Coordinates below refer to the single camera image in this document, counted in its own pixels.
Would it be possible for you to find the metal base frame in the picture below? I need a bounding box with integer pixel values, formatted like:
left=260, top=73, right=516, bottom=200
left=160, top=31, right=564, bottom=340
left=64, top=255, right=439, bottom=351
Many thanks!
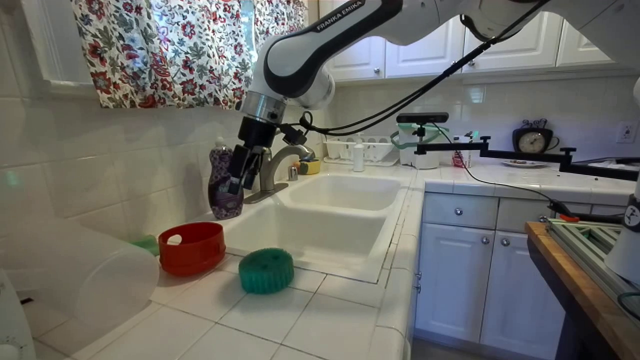
left=542, top=216, right=640, bottom=329

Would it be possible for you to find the white base cabinet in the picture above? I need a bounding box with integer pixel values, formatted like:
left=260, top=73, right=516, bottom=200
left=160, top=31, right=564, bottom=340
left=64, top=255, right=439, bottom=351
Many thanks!
left=412, top=189, right=637, bottom=360

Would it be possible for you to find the clear plastic jar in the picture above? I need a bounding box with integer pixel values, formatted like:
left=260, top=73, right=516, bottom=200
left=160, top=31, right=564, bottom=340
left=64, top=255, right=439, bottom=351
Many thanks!
left=0, top=219, right=162, bottom=343

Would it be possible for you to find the small clear bottle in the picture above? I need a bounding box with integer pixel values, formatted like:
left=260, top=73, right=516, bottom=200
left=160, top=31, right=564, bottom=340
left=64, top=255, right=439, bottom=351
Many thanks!
left=351, top=137, right=368, bottom=174

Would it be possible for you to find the white wall outlet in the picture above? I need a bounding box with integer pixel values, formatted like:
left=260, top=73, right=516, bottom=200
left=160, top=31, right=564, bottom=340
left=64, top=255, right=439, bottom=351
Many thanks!
left=619, top=123, right=639, bottom=146

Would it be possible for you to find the brushed metal faucet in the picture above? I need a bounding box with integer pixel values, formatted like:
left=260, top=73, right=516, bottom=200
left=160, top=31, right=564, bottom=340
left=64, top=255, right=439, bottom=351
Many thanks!
left=256, top=143, right=318, bottom=203

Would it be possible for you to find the yellow sponge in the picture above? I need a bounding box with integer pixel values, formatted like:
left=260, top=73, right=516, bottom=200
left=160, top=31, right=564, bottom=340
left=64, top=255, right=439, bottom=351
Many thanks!
left=297, top=158, right=322, bottom=178

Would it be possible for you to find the white kitchen sink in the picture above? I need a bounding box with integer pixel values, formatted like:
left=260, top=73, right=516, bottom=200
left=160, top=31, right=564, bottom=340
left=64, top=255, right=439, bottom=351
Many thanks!
left=158, top=168, right=409, bottom=286

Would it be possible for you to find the white wall cabinet row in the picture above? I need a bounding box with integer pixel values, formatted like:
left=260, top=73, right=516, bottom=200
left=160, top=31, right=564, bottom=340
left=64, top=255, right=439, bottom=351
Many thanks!
left=318, top=0, right=640, bottom=85

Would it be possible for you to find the green round ribbed lid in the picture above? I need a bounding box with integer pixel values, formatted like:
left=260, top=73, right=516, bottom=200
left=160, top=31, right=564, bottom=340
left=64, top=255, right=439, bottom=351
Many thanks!
left=237, top=246, right=297, bottom=297

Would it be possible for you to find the floral print curtain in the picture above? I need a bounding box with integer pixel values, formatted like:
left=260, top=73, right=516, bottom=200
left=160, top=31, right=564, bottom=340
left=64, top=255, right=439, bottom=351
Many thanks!
left=69, top=0, right=317, bottom=110

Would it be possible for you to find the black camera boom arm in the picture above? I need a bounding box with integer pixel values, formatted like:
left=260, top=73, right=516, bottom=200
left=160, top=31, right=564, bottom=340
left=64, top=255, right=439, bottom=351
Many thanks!
left=412, top=137, right=640, bottom=183

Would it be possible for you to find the black stereo camera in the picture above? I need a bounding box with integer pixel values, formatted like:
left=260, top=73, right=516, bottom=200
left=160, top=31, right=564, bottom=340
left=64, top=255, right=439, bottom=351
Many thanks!
left=396, top=110, right=451, bottom=127

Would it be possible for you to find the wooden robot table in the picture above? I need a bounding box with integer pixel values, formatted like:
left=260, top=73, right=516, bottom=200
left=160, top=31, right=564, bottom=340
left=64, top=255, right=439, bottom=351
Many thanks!
left=527, top=221, right=640, bottom=360

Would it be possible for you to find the black desk clock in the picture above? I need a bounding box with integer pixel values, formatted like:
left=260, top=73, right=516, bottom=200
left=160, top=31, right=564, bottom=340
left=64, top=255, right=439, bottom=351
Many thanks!
left=510, top=118, right=557, bottom=161

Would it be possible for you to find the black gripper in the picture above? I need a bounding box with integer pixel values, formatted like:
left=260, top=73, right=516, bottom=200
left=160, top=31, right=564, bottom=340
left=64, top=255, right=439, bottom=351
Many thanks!
left=225, top=117, right=279, bottom=197

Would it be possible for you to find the white dish tray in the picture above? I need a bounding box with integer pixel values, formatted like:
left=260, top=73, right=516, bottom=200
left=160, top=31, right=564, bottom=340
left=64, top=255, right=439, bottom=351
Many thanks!
left=322, top=137, right=396, bottom=166

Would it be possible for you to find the green cloth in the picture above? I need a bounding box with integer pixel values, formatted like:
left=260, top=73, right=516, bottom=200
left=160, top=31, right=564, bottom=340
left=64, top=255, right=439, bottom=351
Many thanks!
left=128, top=233, right=165, bottom=259

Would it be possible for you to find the purple dish soap bottle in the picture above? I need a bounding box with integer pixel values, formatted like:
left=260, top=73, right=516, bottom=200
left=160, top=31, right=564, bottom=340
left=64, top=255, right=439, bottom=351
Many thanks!
left=207, top=137, right=246, bottom=223

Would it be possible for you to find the thin black cable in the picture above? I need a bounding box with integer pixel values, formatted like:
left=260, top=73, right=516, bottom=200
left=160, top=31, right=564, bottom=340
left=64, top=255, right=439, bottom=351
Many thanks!
left=463, top=166, right=563, bottom=210

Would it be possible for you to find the white wall cabinet beside curtain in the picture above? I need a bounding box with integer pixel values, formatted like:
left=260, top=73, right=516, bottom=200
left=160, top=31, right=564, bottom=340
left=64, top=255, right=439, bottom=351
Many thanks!
left=19, top=0, right=98, bottom=96

